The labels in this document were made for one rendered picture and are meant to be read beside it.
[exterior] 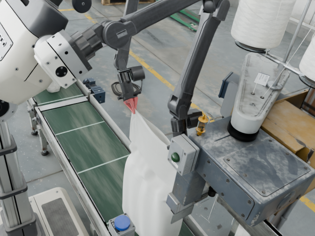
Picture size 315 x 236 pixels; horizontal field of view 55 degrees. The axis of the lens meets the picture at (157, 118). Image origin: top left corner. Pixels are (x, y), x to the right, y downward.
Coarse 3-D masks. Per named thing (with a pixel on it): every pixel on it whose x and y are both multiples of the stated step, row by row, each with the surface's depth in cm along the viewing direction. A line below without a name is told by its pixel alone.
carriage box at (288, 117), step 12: (288, 96) 112; (300, 96) 117; (276, 108) 105; (288, 108) 107; (276, 120) 99; (288, 120) 100; (300, 120) 101; (312, 120) 102; (288, 132) 94; (300, 132) 96; (312, 132) 97; (312, 144) 91; (300, 156) 92; (312, 156) 92
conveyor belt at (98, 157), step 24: (48, 120) 233; (72, 120) 236; (96, 120) 240; (72, 144) 215; (96, 144) 218; (120, 144) 221; (72, 168) 209; (96, 168) 200; (120, 168) 203; (96, 192) 184; (120, 192) 186
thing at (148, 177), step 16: (144, 128) 138; (144, 144) 142; (160, 144) 129; (128, 160) 153; (144, 160) 145; (160, 160) 133; (128, 176) 155; (144, 176) 141; (160, 176) 137; (128, 192) 159; (144, 192) 140; (160, 192) 134; (128, 208) 164; (144, 208) 143; (160, 208) 133; (144, 224) 148; (160, 224) 138; (176, 224) 142
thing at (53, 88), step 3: (51, 84) 261; (54, 84) 262; (48, 87) 260; (51, 87) 262; (54, 87) 263; (57, 87) 264; (48, 90) 262; (51, 90) 262; (54, 90) 264; (57, 90) 265
